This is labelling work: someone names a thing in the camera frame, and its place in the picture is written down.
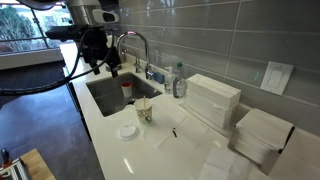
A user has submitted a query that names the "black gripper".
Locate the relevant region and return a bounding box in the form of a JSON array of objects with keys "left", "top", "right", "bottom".
[{"left": 79, "top": 26, "right": 123, "bottom": 79}]

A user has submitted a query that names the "patterned white paper cup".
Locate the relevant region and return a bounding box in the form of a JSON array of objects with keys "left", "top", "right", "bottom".
[{"left": 133, "top": 97, "right": 154, "bottom": 126}]

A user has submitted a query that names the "white cup with red rim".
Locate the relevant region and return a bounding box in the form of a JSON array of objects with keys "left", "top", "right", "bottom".
[{"left": 120, "top": 82, "right": 133, "bottom": 98}]

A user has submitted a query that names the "white plastic cup lid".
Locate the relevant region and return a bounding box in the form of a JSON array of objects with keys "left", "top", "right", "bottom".
[{"left": 117, "top": 123, "right": 140, "bottom": 142}]

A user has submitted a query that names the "small chrome faucet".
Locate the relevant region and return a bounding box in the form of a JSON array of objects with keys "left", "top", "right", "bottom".
[{"left": 121, "top": 48, "right": 143, "bottom": 74}]

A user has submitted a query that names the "stainless steel sink basin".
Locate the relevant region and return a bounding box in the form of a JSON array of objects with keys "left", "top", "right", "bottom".
[{"left": 85, "top": 72, "right": 163, "bottom": 118}]

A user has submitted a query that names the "tall chrome gooseneck faucet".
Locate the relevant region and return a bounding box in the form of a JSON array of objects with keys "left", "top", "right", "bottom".
[{"left": 116, "top": 31, "right": 155, "bottom": 81}]

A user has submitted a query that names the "dark wood base cabinet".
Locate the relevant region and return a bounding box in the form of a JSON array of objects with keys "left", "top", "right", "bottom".
[{"left": 62, "top": 64, "right": 93, "bottom": 142}]

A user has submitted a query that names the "blue sponge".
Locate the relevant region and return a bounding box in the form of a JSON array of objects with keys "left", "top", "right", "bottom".
[{"left": 152, "top": 71, "right": 166, "bottom": 85}]

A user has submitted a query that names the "clear soap dispenser bottle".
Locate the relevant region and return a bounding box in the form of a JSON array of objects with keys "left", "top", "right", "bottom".
[{"left": 163, "top": 66, "right": 175, "bottom": 95}]

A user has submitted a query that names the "clear bottle with green cap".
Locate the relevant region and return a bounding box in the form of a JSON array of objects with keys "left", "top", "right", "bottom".
[{"left": 172, "top": 61, "right": 188, "bottom": 99}]

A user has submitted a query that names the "tall white paper towel stack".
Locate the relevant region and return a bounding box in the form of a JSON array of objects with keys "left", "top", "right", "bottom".
[{"left": 184, "top": 73, "right": 242, "bottom": 131}]

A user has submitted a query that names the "light wooden table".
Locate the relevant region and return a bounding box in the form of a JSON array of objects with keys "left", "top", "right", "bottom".
[{"left": 19, "top": 148, "right": 56, "bottom": 180}]

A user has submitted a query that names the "flat white paper napkin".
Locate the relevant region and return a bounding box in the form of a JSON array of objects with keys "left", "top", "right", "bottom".
[{"left": 197, "top": 147, "right": 237, "bottom": 180}]

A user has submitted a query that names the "paper towel stack in holder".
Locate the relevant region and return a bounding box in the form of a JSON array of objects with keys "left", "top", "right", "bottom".
[{"left": 227, "top": 107, "right": 296, "bottom": 167}]

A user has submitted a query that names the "dark wrist camera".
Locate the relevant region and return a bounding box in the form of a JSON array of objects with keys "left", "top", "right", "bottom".
[{"left": 45, "top": 25, "right": 85, "bottom": 43}]

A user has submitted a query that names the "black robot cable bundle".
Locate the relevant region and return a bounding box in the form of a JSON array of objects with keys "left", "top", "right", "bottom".
[{"left": 0, "top": 28, "right": 113, "bottom": 98}]

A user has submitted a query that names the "window with grey frame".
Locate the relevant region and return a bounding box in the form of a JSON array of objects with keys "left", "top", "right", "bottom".
[{"left": 0, "top": 0, "right": 73, "bottom": 55}]

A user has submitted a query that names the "red and black clamp handle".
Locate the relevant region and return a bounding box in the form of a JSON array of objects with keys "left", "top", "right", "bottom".
[{"left": 0, "top": 148, "right": 13, "bottom": 168}]

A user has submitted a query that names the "aluminium rail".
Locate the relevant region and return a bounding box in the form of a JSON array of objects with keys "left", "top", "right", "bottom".
[{"left": 0, "top": 158, "right": 30, "bottom": 180}]

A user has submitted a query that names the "white wall switch plate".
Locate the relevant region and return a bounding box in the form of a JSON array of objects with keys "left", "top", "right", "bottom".
[{"left": 259, "top": 60, "right": 295, "bottom": 97}]

